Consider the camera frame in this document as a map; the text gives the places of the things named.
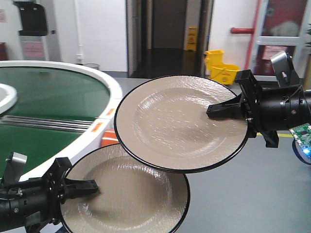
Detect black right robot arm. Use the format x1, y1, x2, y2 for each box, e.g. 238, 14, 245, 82
207, 70, 311, 148

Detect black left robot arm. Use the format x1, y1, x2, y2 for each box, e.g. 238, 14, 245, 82
0, 157, 99, 233

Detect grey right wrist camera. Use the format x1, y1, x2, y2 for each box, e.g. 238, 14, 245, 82
270, 51, 300, 87

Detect white inner conveyor ring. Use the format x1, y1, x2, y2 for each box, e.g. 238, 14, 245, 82
0, 83, 18, 115

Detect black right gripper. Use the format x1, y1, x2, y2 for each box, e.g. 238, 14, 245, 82
206, 69, 279, 148

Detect steel conveyor rollers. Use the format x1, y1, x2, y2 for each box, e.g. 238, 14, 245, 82
0, 115, 93, 133

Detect wire mesh waste bin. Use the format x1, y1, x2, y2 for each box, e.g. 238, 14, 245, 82
84, 63, 100, 70

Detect white outer conveyor rim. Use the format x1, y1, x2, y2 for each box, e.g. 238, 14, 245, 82
0, 61, 122, 180

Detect yellow wet floor sign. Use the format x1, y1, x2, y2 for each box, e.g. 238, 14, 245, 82
186, 27, 198, 51

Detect beige plate with black rim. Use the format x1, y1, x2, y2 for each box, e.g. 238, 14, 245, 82
114, 76, 247, 173

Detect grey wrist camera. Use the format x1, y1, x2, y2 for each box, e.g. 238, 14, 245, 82
270, 51, 300, 87
3, 152, 27, 183

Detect yellow mop bucket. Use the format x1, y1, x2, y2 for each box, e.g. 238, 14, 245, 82
205, 50, 240, 85

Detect green circuit board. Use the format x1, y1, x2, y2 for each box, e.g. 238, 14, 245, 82
289, 123, 311, 157

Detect black and silver drink machine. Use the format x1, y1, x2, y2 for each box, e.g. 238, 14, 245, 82
13, 0, 61, 62

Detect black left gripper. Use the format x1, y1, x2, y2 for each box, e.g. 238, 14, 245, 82
43, 157, 99, 224

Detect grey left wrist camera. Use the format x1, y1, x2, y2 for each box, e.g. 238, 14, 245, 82
3, 152, 27, 183

